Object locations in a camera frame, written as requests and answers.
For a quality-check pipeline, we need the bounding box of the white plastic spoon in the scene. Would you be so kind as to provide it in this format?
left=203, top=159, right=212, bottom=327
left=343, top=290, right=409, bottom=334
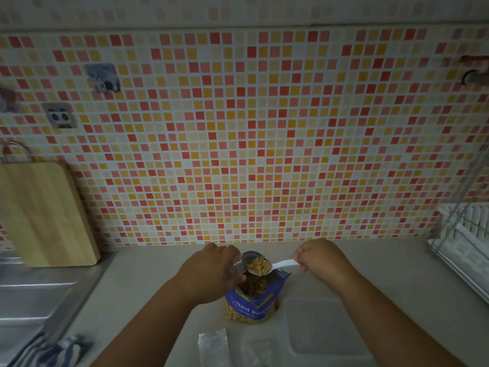
left=245, top=255, right=301, bottom=278

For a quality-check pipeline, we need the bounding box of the small clear plastic bag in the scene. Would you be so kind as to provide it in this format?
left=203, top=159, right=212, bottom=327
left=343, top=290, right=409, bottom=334
left=240, top=335, right=275, bottom=367
left=232, top=253, right=253, bottom=274

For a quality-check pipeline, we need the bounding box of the person's left hand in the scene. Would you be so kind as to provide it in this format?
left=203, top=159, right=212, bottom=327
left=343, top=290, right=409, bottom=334
left=174, top=243, right=248, bottom=307

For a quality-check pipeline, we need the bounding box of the grey cat wall hook sticker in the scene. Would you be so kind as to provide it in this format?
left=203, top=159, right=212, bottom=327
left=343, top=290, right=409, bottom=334
left=84, top=63, right=122, bottom=94

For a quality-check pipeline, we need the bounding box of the person's left forearm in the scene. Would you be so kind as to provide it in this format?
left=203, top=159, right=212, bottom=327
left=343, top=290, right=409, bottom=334
left=91, top=280, right=219, bottom=367

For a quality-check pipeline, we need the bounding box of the person's right hand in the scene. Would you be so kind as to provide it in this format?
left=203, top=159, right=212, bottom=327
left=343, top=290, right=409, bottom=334
left=292, top=238, right=357, bottom=292

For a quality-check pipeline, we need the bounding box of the stainless steel sink drainboard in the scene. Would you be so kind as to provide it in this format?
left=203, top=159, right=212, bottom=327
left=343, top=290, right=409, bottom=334
left=0, top=247, right=116, bottom=367

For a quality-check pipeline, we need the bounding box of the blue striped dish cloth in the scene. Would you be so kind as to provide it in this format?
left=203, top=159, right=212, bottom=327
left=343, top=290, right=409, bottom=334
left=14, top=333, right=93, bottom=367

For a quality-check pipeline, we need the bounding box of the small clear zip bag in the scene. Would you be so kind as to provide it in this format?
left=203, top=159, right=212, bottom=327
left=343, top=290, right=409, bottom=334
left=197, top=327, right=230, bottom=367

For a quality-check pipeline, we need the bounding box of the person's right forearm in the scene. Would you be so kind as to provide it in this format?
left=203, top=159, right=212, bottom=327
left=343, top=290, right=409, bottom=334
left=331, top=269, right=468, bottom=367

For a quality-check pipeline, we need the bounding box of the white dish rack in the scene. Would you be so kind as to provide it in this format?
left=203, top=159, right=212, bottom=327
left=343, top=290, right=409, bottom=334
left=427, top=145, right=489, bottom=305

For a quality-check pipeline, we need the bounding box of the wooden cutting board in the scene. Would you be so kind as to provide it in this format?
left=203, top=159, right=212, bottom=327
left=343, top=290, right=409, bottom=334
left=0, top=142, right=101, bottom=269

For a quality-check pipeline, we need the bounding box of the blue peanuts pouch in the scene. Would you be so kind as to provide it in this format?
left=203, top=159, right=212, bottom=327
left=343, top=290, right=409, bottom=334
left=223, top=251, right=292, bottom=325

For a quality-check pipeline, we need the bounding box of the panda wall hook sticker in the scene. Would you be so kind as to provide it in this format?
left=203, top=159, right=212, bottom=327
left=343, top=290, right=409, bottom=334
left=42, top=102, right=77, bottom=129

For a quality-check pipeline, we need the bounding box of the red wall hook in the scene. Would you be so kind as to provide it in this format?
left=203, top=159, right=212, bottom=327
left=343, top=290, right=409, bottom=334
left=458, top=55, right=489, bottom=87

